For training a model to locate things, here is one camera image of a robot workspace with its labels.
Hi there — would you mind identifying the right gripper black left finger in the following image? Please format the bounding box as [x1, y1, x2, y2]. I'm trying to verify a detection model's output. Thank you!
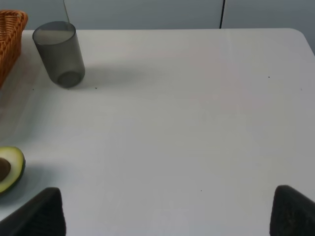
[0, 187, 66, 236]

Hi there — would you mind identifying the grey translucent cup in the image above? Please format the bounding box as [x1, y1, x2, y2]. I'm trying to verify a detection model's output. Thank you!
[32, 21, 85, 89]

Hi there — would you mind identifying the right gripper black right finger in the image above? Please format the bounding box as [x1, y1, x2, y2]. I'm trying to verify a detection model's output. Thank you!
[269, 185, 315, 236]

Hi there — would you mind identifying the halved avocado with pit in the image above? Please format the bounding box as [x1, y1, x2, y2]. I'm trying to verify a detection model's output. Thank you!
[0, 146, 26, 195]

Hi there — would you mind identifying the orange wicker basket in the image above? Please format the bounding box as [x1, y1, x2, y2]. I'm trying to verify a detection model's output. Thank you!
[0, 10, 28, 85]

